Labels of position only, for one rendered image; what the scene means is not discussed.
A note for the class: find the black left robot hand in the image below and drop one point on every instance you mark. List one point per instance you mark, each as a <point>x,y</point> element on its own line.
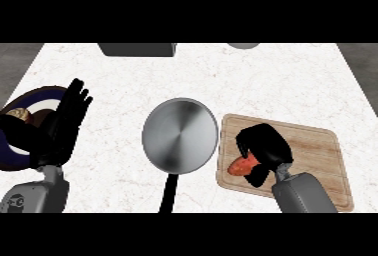
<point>66,126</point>

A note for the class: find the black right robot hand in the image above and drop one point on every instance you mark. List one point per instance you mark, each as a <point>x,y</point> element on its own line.
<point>266,143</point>

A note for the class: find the orange sweet potato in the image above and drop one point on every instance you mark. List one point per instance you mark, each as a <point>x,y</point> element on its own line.
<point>241,165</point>

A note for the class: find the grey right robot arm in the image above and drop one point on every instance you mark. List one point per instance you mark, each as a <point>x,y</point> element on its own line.
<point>301,193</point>

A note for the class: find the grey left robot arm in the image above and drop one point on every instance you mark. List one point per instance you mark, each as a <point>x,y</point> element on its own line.
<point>37,193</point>

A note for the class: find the wooden cutting board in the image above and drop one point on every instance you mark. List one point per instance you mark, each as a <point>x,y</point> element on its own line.
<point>314,150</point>

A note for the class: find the dark blue and white plate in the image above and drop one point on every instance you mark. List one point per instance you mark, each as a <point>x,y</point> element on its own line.
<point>29,106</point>

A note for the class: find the brown bread roll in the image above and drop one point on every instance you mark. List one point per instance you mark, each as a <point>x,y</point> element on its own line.
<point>19,114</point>

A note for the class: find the dark grey box appliance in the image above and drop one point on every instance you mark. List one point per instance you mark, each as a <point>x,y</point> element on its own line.
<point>137,49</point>

